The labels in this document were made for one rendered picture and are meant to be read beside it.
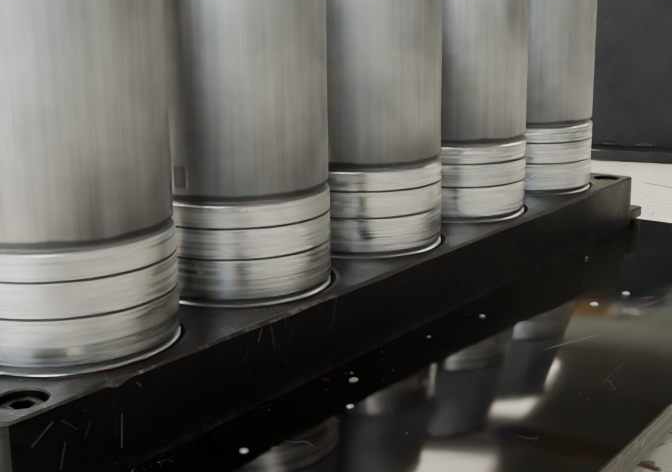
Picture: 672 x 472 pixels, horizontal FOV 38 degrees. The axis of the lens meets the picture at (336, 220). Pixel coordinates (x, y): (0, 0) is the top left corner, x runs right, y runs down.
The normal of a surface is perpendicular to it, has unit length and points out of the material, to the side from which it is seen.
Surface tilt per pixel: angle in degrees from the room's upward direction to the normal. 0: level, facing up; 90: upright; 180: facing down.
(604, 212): 90
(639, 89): 90
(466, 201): 90
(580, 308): 0
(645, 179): 0
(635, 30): 90
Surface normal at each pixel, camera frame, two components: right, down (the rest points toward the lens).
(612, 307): -0.01, -0.97
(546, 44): 0.00, 0.22
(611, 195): 0.79, 0.13
